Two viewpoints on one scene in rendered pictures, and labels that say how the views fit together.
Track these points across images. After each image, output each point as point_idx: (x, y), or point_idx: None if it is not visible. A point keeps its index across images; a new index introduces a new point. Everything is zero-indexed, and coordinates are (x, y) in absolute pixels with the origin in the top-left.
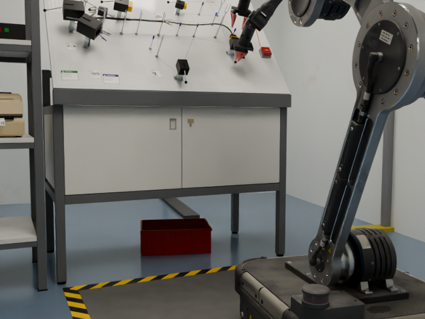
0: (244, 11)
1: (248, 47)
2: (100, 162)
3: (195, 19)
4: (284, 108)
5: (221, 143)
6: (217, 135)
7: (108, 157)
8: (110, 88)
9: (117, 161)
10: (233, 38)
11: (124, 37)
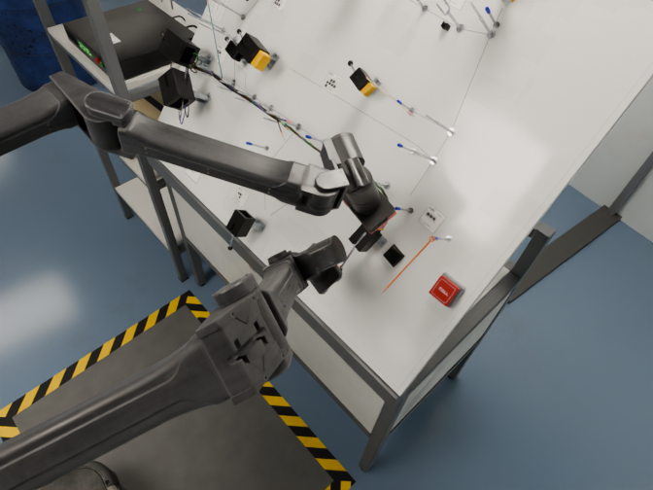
0: (355, 213)
1: (315, 283)
2: (201, 237)
3: (392, 122)
4: None
5: (302, 331)
6: (298, 321)
7: (205, 238)
8: (185, 184)
9: (212, 248)
10: (313, 243)
11: (253, 108)
